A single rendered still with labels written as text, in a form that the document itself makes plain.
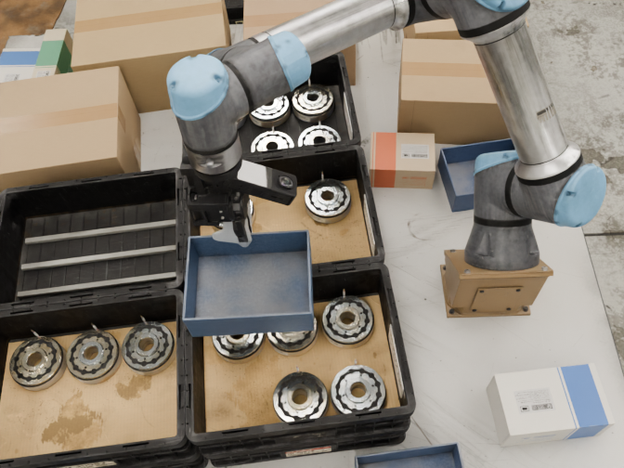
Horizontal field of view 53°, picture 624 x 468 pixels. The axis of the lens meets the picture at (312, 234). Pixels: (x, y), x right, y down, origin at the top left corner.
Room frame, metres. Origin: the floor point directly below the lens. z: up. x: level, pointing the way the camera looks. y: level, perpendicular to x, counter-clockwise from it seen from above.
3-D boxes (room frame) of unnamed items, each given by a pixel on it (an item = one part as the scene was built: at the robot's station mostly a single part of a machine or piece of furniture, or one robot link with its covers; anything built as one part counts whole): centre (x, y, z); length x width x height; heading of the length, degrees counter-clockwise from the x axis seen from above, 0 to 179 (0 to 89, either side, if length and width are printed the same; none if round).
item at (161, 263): (0.72, 0.46, 0.87); 0.40 x 0.30 x 0.11; 92
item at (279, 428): (0.43, 0.05, 0.92); 0.40 x 0.30 x 0.02; 92
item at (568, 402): (0.33, -0.43, 0.74); 0.20 x 0.12 x 0.09; 91
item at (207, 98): (0.58, 0.12, 1.42); 0.09 x 0.08 x 0.11; 123
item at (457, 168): (0.91, -0.45, 0.74); 0.20 x 0.15 x 0.07; 93
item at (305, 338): (0.50, 0.06, 0.86); 0.10 x 0.10 x 0.01
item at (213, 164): (0.57, 0.12, 1.34); 0.08 x 0.08 x 0.05
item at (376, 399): (0.36, -0.06, 0.86); 0.10 x 0.10 x 0.01
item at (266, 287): (0.48, 0.11, 1.10); 0.20 x 0.15 x 0.07; 87
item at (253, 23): (1.41, -0.02, 0.78); 0.30 x 0.22 x 0.16; 88
